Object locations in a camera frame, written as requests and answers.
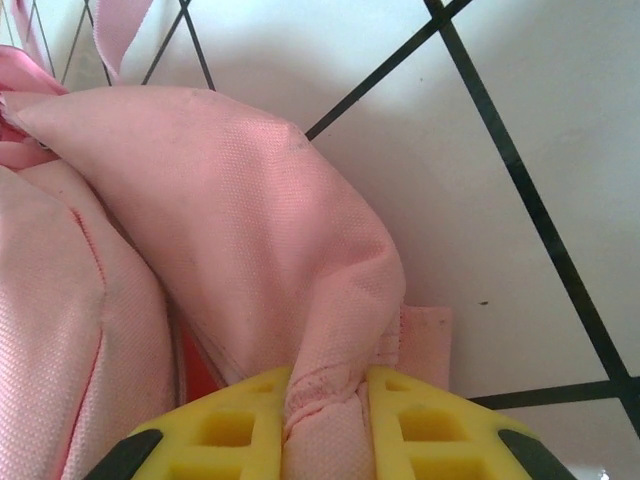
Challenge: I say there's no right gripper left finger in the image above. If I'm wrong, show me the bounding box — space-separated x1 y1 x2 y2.
82 366 293 480

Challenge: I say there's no pink student backpack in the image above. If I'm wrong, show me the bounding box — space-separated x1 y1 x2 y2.
0 0 454 480

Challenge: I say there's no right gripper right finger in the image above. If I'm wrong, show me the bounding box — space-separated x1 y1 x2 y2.
366 363 566 480

